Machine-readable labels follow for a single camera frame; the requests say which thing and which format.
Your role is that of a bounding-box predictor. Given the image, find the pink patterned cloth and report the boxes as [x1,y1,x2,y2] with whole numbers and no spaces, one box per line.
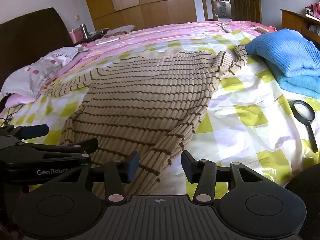
[305,2,320,18]

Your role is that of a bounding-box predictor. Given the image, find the pink box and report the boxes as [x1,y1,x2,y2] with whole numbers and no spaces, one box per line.
[69,29,84,44]

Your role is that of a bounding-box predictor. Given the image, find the yellow white checkered bed sheet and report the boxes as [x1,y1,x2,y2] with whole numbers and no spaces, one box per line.
[0,29,320,195]

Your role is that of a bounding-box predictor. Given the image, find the beige striped knit sweater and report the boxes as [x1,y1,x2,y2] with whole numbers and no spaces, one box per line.
[42,44,249,196]

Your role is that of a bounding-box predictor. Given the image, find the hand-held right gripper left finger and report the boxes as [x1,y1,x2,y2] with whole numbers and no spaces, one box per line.
[62,151,140,205]

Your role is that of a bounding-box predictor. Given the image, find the black cables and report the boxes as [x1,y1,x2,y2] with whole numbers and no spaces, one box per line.
[0,100,28,128]

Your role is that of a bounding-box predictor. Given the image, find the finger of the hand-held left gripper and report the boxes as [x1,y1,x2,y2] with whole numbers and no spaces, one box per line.
[0,124,50,142]
[0,137,99,165]

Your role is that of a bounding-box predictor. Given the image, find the white plastic bag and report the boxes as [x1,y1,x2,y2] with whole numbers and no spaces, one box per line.
[105,25,135,35]

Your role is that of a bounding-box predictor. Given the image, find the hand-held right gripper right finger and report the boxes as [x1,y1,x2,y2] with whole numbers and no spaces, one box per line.
[181,150,263,205]

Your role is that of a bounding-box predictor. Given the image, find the white stick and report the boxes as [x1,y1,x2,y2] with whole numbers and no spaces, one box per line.
[96,38,121,45]

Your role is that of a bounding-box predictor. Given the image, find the dark brown headboard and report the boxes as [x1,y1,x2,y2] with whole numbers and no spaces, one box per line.
[0,7,75,105]

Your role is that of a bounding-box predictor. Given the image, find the wooden side cabinet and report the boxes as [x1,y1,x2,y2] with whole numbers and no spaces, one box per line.
[280,9,320,45]

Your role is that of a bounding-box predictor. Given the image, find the blue knit sweater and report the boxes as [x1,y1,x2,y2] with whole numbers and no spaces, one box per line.
[245,29,320,99]

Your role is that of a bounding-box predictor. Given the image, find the small grey object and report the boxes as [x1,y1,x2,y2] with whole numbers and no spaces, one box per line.
[217,22,233,33]

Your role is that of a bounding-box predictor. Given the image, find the brown wooden door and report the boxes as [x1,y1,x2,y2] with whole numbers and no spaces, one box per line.
[232,0,262,23]

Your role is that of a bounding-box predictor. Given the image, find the white pillow with pink print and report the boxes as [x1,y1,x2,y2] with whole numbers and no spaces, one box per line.
[0,46,83,103]

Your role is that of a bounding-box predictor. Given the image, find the black magnifying glass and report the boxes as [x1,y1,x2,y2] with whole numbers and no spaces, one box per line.
[291,100,319,153]

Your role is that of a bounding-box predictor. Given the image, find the pink striped quilt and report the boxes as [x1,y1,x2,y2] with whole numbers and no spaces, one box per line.
[42,20,278,85]

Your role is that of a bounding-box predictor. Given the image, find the wooden wardrobe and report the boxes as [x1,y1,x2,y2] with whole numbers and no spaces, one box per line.
[80,0,198,30]

